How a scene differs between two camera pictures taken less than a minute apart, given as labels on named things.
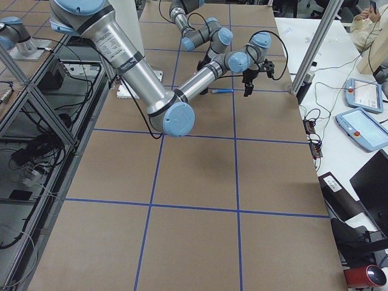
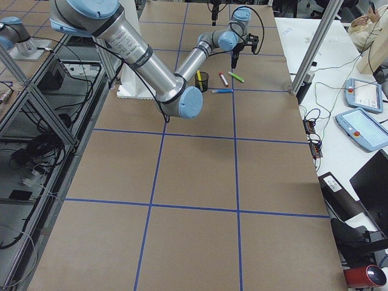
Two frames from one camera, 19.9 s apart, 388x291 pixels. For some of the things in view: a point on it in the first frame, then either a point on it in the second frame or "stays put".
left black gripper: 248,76 to 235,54
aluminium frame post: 330,15 stays put
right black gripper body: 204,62 to 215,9
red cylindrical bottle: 369,275 stays put
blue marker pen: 222,91 stays put
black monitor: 370,185 stays put
